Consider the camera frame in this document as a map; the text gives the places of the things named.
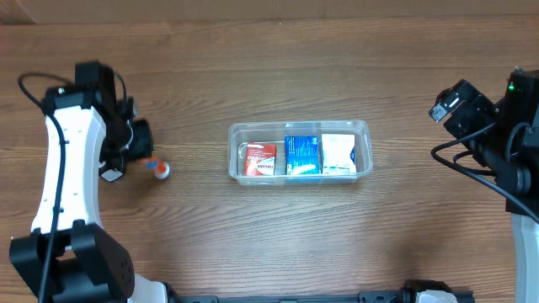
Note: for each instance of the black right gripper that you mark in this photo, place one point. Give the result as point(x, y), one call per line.
point(456, 121)

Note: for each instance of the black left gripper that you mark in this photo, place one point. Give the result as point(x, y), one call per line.
point(142, 151)

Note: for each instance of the dark brown medicine bottle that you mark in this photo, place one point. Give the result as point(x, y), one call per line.
point(109, 173)

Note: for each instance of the orange vitamin tablet tube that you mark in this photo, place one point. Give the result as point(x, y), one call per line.
point(160, 168)

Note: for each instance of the clear plastic container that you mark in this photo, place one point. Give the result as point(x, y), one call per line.
point(284, 153)

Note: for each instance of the blue medicine box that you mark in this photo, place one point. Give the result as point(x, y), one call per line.
point(302, 155)

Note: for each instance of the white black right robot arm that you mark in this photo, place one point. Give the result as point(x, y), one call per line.
point(496, 144)

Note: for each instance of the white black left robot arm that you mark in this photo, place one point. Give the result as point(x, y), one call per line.
point(94, 132)

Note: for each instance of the red Panadol box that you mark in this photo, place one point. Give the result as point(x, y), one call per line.
point(260, 159)

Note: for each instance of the white medicine box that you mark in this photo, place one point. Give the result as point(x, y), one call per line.
point(338, 154)

